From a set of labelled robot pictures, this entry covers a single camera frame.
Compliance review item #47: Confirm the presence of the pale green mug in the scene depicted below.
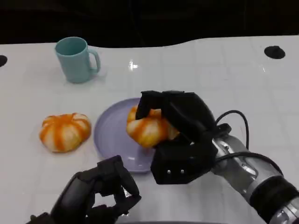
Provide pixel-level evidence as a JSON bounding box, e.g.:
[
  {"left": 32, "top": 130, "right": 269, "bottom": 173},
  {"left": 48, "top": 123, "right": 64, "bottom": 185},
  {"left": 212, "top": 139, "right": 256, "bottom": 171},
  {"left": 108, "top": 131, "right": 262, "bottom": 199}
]
[{"left": 55, "top": 36, "right": 101, "bottom": 84}]

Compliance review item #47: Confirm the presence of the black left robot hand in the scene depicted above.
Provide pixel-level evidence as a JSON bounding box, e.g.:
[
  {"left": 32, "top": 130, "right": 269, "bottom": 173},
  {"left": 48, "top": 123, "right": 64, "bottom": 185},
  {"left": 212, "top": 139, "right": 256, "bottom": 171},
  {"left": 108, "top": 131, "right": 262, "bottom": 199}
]
[{"left": 50, "top": 155, "right": 142, "bottom": 224}]

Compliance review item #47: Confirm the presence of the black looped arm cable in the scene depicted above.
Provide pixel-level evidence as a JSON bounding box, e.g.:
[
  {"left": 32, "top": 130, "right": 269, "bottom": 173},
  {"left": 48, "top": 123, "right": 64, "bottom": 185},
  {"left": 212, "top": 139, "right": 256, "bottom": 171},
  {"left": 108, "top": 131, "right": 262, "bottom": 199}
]
[{"left": 215, "top": 110, "right": 249, "bottom": 150}]

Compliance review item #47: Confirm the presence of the orange white round bread roll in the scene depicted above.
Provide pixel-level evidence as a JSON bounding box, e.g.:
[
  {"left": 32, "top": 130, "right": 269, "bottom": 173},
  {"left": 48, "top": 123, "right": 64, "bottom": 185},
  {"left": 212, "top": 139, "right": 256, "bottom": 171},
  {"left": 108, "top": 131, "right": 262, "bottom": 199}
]
[{"left": 38, "top": 112, "right": 91, "bottom": 153}]

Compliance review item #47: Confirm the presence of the lilac plate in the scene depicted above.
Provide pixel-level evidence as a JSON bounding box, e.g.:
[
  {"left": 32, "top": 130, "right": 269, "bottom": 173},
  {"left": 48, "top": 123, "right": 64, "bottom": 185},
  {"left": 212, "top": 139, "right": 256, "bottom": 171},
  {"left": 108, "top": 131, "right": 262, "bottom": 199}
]
[{"left": 93, "top": 97, "right": 156, "bottom": 175}]

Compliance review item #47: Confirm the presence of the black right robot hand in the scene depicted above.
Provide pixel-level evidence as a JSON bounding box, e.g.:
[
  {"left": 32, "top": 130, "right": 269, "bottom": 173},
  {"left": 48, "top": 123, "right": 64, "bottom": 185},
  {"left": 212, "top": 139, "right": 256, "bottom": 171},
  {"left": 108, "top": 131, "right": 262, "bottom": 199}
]
[{"left": 135, "top": 90, "right": 217, "bottom": 143}]

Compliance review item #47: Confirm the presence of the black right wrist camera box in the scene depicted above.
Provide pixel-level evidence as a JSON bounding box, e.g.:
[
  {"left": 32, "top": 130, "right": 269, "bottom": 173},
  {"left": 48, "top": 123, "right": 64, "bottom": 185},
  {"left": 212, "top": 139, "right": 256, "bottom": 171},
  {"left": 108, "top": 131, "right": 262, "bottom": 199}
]
[{"left": 150, "top": 139, "right": 218, "bottom": 185}]

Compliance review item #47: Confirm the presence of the orange white twisted bread roll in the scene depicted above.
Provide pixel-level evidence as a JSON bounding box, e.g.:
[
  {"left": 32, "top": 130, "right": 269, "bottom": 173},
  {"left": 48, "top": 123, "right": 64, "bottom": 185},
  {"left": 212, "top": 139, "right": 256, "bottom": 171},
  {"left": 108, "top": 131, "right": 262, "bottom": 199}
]
[{"left": 126, "top": 105, "right": 180, "bottom": 148}]

